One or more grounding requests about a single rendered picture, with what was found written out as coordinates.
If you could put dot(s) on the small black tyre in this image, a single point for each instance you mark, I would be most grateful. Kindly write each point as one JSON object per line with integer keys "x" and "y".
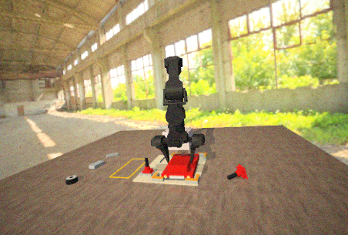
{"x": 71, "y": 179}

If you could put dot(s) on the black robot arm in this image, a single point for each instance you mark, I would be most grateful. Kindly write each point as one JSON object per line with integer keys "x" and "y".
{"x": 173, "y": 95}

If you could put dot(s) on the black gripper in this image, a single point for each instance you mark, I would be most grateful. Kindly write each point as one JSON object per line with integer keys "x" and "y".
{"x": 160, "y": 142}

